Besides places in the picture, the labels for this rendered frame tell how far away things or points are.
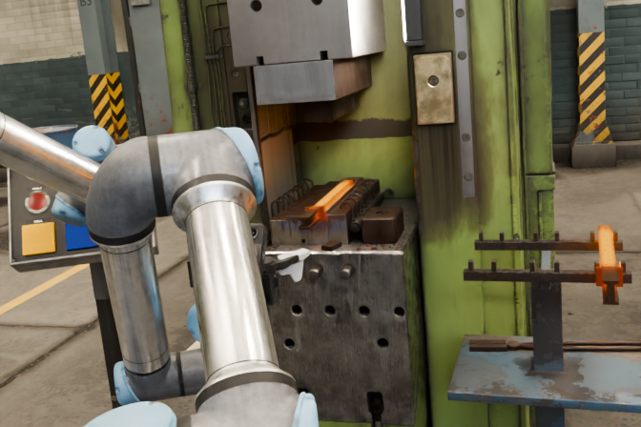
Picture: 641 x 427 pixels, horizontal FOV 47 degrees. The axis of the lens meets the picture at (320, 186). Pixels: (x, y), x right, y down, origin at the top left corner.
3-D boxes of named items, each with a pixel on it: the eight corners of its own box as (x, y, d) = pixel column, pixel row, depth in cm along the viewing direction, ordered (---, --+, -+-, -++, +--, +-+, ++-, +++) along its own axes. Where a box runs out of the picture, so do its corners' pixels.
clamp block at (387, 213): (397, 244, 176) (395, 217, 175) (362, 244, 179) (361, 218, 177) (404, 230, 187) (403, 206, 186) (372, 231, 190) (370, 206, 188)
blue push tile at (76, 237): (98, 246, 175) (96, 216, 177) (65, 250, 174) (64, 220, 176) (99, 248, 176) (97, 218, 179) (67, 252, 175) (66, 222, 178)
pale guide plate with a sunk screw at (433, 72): (454, 123, 178) (450, 52, 175) (417, 125, 181) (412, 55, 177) (455, 121, 180) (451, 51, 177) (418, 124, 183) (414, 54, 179)
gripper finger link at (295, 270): (311, 273, 150) (274, 285, 145) (308, 245, 149) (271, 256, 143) (320, 276, 148) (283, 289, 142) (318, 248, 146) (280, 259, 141)
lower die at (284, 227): (348, 244, 180) (345, 211, 178) (272, 245, 185) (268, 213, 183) (381, 204, 219) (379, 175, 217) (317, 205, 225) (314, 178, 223)
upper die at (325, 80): (336, 100, 173) (332, 59, 171) (257, 105, 178) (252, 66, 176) (372, 85, 212) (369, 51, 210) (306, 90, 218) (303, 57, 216)
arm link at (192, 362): (185, 394, 129) (177, 335, 127) (248, 382, 131) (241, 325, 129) (187, 415, 122) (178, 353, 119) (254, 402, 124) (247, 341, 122)
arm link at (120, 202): (61, 171, 94) (120, 427, 120) (149, 160, 96) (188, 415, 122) (67, 130, 103) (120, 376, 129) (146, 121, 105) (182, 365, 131)
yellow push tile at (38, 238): (55, 251, 173) (53, 221, 176) (22, 255, 172) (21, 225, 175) (57, 253, 175) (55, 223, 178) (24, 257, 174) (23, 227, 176)
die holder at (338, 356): (415, 426, 179) (403, 251, 170) (269, 416, 189) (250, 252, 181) (441, 334, 231) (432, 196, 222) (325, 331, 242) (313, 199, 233)
